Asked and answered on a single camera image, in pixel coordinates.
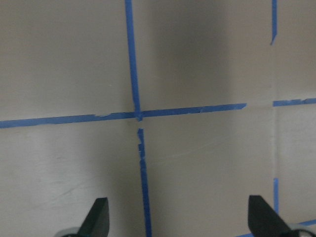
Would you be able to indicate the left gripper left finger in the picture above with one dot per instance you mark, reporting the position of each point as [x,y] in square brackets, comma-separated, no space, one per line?
[96,223]

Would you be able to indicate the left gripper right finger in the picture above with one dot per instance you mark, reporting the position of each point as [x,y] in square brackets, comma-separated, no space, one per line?
[263,221]

